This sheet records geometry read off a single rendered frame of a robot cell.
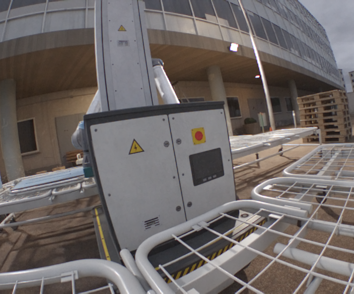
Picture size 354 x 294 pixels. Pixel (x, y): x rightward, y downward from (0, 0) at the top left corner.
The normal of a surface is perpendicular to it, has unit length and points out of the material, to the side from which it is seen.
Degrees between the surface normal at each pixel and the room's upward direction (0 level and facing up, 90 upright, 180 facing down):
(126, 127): 90
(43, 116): 90
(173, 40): 90
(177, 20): 90
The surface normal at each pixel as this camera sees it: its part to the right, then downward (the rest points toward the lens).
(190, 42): 0.47, -0.02
